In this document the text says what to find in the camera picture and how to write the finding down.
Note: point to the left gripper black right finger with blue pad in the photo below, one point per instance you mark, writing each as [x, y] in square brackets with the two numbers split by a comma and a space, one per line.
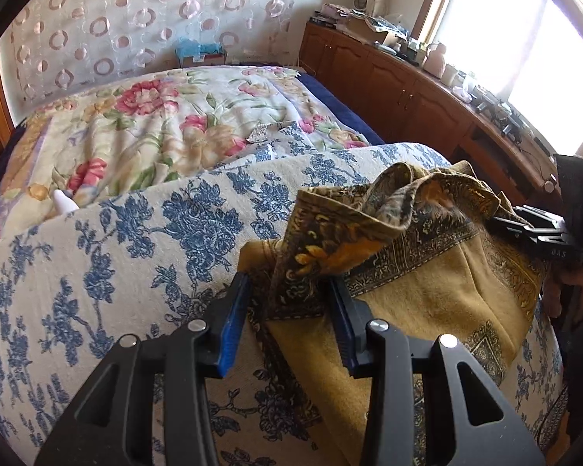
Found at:
[467, 420]

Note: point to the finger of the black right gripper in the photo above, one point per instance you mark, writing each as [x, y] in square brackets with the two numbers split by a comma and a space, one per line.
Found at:
[510, 230]

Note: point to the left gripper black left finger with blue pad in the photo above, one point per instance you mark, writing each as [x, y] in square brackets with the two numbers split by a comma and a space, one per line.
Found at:
[109, 420]

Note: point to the mustard gold patterned garment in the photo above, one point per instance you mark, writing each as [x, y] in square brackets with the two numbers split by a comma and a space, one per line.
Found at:
[414, 245]

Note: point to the person's right hand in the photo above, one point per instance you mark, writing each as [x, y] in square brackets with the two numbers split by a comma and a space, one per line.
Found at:
[557, 280]

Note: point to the brown wooden low cabinet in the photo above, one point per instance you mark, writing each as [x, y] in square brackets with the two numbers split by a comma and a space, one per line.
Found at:
[403, 104]

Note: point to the dark navy blanket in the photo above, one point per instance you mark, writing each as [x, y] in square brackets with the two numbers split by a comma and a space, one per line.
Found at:
[339, 109]

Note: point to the blue floral white bedsheet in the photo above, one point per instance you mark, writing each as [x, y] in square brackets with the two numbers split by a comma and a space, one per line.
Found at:
[147, 263]

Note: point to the pink jar on cabinet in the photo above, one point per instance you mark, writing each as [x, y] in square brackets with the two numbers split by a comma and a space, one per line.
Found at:
[435, 62]

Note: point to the bright window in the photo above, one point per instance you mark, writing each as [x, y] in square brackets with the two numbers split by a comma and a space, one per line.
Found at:
[526, 53]

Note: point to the pink floral quilt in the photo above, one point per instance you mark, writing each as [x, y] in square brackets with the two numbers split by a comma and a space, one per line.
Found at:
[158, 128]

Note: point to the box with blue cloth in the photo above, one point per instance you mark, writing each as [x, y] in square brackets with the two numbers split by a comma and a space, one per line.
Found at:
[191, 53]

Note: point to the sheer circle pattern curtain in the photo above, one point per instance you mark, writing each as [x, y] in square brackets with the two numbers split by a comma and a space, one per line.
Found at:
[54, 48]

